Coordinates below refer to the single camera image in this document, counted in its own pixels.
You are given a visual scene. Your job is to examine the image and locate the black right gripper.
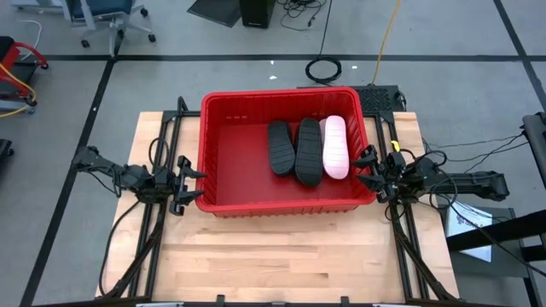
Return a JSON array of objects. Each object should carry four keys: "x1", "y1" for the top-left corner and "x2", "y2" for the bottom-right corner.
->
[{"x1": 353, "y1": 144, "x2": 409, "y2": 204}]

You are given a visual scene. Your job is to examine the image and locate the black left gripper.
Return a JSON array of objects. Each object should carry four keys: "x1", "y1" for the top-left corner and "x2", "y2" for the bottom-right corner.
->
[{"x1": 167, "y1": 154, "x2": 208, "y2": 217}]

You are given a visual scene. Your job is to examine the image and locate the black slide sandal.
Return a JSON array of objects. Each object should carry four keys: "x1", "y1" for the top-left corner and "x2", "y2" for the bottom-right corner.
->
[
  {"x1": 294, "y1": 117, "x2": 324, "y2": 188},
  {"x1": 267, "y1": 120, "x2": 297, "y2": 177}
]

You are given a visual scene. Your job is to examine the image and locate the red plastic bin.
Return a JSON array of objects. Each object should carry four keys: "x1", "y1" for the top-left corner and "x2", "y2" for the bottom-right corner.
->
[{"x1": 195, "y1": 86, "x2": 378, "y2": 219}]

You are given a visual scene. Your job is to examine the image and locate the black perforated box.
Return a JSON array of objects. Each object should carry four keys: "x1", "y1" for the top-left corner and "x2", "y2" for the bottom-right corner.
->
[{"x1": 354, "y1": 84, "x2": 407, "y2": 113}]

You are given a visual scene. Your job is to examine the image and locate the white paper sheet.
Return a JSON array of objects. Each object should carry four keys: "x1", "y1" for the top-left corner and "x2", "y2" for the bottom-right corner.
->
[{"x1": 444, "y1": 203, "x2": 495, "y2": 264}]

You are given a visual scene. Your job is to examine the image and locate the black equipment edge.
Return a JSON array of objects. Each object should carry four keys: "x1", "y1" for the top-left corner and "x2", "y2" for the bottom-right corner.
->
[{"x1": 520, "y1": 112, "x2": 546, "y2": 191}]

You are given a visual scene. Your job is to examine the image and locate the dark floor mat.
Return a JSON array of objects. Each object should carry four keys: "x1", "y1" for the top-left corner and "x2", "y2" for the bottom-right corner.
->
[{"x1": 186, "y1": 0, "x2": 242, "y2": 28}]

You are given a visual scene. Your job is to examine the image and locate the black computer tower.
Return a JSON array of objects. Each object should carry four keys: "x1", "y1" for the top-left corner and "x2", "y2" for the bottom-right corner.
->
[{"x1": 238, "y1": 0, "x2": 277, "y2": 30}]

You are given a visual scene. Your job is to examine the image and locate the black object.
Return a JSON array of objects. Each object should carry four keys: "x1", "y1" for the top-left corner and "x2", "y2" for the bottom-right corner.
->
[{"x1": 0, "y1": 138, "x2": 15, "y2": 168}]

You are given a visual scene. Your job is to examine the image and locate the office chair with blue seat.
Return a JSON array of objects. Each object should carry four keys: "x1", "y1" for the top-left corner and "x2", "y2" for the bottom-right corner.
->
[{"x1": 61, "y1": 0, "x2": 157, "y2": 57}]

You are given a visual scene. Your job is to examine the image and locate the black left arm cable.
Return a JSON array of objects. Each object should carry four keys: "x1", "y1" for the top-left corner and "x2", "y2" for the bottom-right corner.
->
[{"x1": 148, "y1": 136, "x2": 171, "y2": 171}]

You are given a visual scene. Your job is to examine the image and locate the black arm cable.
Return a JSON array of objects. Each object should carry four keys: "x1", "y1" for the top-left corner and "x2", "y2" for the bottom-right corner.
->
[
  {"x1": 398, "y1": 148, "x2": 460, "y2": 211},
  {"x1": 148, "y1": 136, "x2": 171, "y2": 171}
]

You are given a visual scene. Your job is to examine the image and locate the black aluminium frame rails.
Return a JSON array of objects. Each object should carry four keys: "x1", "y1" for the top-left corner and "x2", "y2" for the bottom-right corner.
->
[
  {"x1": 96, "y1": 96, "x2": 201, "y2": 299},
  {"x1": 375, "y1": 111, "x2": 461, "y2": 302}
]

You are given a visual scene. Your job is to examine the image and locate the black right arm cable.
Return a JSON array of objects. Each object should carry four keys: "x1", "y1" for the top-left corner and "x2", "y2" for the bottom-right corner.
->
[{"x1": 398, "y1": 148, "x2": 460, "y2": 211}]

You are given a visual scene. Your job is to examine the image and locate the black base cable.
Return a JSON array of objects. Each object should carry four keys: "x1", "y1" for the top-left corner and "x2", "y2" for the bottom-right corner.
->
[{"x1": 97, "y1": 198, "x2": 144, "y2": 298}]

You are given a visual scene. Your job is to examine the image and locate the coiled black cable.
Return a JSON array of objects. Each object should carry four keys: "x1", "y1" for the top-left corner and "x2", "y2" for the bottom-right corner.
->
[{"x1": 305, "y1": 55, "x2": 344, "y2": 85}]

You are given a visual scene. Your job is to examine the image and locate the yellow cable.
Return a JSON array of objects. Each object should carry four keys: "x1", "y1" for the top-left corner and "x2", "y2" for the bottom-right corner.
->
[{"x1": 372, "y1": 0, "x2": 403, "y2": 85}]

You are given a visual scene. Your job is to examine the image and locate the black beam frame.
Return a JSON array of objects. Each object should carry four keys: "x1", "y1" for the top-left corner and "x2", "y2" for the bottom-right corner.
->
[{"x1": 445, "y1": 207, "x2": 546, "y2": 265}]

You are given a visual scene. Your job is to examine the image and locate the straight black floor cable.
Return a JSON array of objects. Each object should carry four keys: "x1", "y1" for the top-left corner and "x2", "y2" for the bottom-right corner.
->
[{"x1": 318, "y1": 0, "x2": 334, "y2": 57}]

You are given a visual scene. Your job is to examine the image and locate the tangle of black cables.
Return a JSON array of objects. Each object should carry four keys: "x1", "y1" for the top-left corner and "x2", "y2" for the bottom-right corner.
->
[{"x1": 276, "y1": 0, "x2": 328, "y2": 32}]

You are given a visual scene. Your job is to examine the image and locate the orange yellow hose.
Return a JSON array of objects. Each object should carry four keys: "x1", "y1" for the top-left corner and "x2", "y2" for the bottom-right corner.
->
[{"x1": 0, "y1": 66, "x2": 38, "y2": 119}]

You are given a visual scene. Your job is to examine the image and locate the white cable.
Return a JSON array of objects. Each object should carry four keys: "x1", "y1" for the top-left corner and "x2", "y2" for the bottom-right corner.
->
[{"x1": 16, "y1": 19, "x2": 44, "y2": 51}]

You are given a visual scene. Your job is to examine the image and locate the red cart frame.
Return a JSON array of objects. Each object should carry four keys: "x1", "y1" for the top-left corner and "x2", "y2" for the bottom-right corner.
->
[{"x1": 0, "y1": 35, "x2": 50, "y2": 86}]

